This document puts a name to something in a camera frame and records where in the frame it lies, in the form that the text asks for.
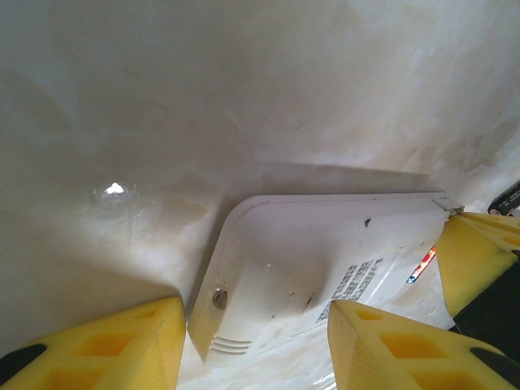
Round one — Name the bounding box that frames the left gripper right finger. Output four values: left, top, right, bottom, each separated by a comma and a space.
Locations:
327, 299, 520, 390

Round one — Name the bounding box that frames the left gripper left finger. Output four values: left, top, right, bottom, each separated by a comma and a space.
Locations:
0, 295, 187, 390

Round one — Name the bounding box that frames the black gold battery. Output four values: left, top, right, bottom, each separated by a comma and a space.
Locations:
487, 180, 520, 219

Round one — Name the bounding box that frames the white remote control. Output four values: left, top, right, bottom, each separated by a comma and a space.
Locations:
187, 190, 464, 366

